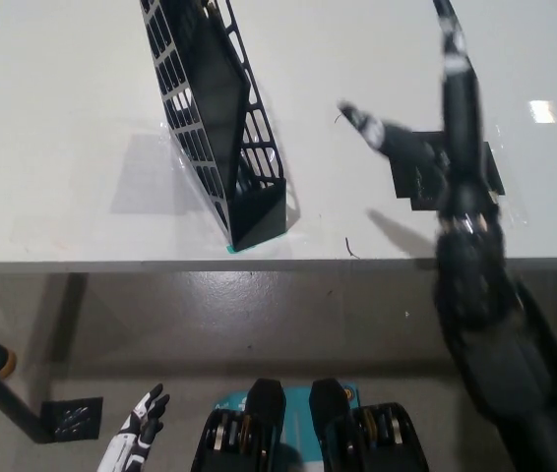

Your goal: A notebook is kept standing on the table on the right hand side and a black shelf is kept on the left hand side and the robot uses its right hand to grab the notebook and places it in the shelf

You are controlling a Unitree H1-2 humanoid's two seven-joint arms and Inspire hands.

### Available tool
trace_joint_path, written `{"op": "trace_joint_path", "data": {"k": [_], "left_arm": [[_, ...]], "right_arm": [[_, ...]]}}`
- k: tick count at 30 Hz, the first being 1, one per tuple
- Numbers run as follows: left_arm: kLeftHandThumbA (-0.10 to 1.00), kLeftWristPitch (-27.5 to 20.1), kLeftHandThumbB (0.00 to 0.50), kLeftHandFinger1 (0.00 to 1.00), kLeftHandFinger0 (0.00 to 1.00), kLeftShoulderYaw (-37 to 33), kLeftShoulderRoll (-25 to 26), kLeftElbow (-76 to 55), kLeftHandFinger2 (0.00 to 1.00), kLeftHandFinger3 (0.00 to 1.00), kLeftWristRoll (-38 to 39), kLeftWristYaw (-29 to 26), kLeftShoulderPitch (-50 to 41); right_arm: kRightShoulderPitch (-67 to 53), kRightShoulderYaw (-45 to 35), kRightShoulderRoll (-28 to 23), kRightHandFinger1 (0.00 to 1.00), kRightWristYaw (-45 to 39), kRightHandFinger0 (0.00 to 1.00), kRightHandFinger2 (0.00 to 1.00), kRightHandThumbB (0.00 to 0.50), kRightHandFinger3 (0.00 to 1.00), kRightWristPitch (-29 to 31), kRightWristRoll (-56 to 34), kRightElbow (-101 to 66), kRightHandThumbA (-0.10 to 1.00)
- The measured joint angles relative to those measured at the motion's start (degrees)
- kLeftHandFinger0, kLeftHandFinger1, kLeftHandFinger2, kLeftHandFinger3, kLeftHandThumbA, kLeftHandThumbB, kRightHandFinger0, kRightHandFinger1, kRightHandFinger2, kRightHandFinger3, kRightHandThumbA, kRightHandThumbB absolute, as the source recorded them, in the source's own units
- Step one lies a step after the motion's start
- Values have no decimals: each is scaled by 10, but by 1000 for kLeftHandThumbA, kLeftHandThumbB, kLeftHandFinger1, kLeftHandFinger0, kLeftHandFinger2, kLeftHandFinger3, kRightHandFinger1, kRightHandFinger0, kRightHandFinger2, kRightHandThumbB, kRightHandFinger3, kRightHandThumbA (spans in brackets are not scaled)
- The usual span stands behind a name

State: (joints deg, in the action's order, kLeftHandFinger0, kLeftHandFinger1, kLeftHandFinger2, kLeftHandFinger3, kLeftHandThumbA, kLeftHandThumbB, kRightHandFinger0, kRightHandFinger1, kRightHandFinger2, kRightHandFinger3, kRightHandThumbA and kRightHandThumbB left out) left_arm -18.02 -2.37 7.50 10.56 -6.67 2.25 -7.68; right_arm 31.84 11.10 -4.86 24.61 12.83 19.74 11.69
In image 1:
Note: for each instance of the black tape patch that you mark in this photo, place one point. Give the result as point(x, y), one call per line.
point(416, 189)

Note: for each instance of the black perforated foot plate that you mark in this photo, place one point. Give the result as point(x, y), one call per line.
point(74, 418)

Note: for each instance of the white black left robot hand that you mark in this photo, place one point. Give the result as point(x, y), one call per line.
point(143, 423)

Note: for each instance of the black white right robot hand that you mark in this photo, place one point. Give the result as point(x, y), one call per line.
point(465, 187)

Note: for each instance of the black mesh file shelf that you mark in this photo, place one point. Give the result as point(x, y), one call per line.
point(259, 214)

